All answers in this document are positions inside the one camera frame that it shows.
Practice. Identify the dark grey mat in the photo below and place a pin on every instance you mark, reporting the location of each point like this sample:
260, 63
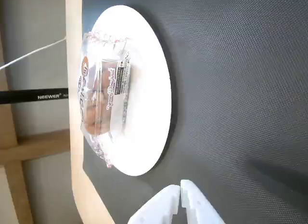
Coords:
240, 89

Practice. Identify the black tripod pole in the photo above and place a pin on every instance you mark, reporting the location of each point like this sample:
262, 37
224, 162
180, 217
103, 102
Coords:
29, 96

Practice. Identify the white round plate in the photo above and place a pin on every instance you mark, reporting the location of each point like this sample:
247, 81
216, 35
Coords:
149, 89

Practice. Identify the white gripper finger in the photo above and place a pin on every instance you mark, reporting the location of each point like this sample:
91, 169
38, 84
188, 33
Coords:
161, 207
199, 207

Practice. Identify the clear brown snack package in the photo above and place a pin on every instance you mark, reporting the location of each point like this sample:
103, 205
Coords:
106, 94

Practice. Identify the beige wooden furniture frame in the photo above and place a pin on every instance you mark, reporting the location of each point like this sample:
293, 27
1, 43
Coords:
14, 149

